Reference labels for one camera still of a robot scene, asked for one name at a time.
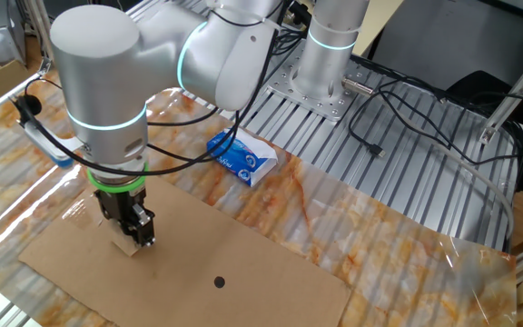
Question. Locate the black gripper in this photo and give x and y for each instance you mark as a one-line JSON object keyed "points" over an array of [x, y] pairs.
{"points": [[118, 204]]}

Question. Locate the pale wooden cube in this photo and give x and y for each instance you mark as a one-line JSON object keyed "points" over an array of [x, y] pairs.
{"points": [[125, 245]]}

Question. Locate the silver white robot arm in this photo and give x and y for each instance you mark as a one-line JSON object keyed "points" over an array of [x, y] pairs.
{"points": [[107, 68]]}

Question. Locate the clear tape patch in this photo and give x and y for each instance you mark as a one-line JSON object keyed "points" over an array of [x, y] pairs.
{"points": [[82, 211]]}

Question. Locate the black round sticker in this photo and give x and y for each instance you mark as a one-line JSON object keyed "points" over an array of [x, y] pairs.
{"points": [[219, 282]]}

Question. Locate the brown cardboard sheet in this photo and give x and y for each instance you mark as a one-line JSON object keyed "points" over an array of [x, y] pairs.
{"points": [[243, 254]]}

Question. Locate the blue white tissue pack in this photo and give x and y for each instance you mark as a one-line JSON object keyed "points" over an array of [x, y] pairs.
{"points": [[248, 156]]}

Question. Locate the marble pattern plastic sheet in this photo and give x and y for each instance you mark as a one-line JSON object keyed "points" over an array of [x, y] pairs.
{"points": [[379, 254]]}

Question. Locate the tan board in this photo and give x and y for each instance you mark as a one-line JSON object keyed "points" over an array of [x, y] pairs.
{"points": [[379, 22]]}

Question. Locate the black chair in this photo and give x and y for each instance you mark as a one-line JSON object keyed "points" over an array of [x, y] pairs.
{"points": [[475, 88]]}

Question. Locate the aluminium frame post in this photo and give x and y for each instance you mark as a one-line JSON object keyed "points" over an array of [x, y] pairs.
{"points": [[511, 97], [39, 36]]}

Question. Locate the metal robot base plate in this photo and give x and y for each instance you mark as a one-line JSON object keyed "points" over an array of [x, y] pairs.
{"points": [[289, 86]]}

